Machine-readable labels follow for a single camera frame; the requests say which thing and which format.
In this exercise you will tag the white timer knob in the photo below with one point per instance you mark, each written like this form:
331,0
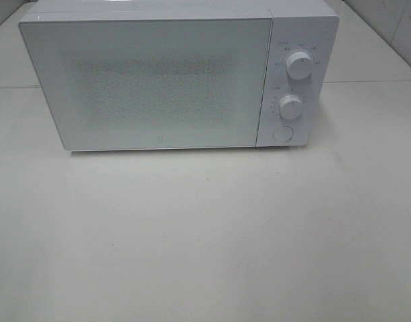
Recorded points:
291,107

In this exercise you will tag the upper white power knob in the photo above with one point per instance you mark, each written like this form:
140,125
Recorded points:
299,64

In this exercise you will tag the round door release button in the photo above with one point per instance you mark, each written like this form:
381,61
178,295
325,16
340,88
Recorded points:
283,134

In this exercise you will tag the white microwave door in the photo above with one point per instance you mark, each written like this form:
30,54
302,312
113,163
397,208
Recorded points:
141,85

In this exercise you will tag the white microwave oven body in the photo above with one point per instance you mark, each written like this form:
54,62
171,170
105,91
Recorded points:
309,25

